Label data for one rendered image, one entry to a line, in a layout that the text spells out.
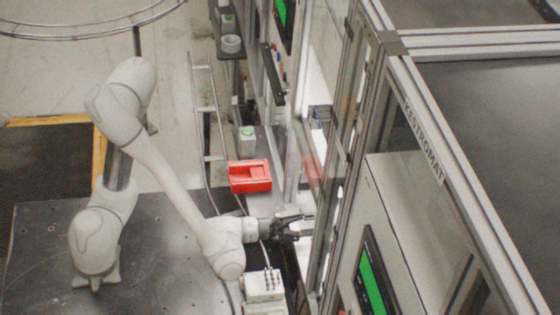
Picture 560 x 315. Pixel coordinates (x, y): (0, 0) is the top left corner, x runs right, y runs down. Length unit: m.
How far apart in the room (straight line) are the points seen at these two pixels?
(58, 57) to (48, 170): 1.15
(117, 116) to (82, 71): 2.73
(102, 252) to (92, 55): 2.61
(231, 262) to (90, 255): 0.61
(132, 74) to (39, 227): 0.94
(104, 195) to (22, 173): 1.57
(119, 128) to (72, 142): 2.14
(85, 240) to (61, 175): 1.57
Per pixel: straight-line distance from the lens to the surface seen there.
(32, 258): 2.67
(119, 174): 2.38
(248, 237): 2.20
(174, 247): 2.62
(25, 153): 4.10
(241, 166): 2.52
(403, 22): 1.43
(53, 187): 3.86
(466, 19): 1.49
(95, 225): 2.37
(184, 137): 4.08
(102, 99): 1.97
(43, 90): 4.57
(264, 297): 2.20
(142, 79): 2.07
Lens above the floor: 2.73
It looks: 44 degrees down
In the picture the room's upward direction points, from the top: 5 degrees clockwise
